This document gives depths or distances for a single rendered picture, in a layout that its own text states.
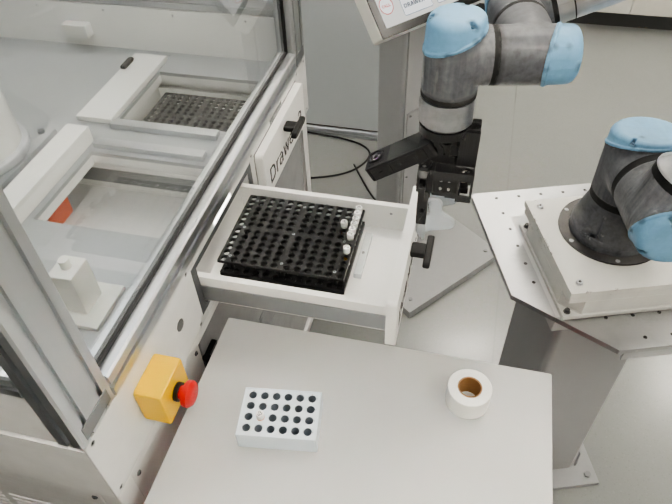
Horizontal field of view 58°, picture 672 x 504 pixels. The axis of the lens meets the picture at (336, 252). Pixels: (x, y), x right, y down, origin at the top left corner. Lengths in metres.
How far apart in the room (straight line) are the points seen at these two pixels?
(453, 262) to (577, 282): 1.14
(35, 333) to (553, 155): 2.47
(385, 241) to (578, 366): 0.53
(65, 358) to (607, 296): 0.87
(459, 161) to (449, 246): 1.42
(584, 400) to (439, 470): 0.66
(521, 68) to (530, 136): 2.17
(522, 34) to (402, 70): 1.03
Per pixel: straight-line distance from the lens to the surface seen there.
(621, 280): 1.19
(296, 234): 1.09
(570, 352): 1.38
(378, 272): 1.10
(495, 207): 1.38
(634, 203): 1.05
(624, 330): 1.21
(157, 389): 0.91
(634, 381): 2.13
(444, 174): 0.89
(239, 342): 1.12
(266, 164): 1.25
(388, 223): 1.18
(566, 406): 1.57
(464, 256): 2.28
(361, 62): 2.69
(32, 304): 0.70
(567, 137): 3.02
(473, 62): 0.80
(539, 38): 0.82
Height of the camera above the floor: 1.65
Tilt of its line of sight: 45 degrees down
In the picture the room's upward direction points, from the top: 3 degrees counter-clockwise
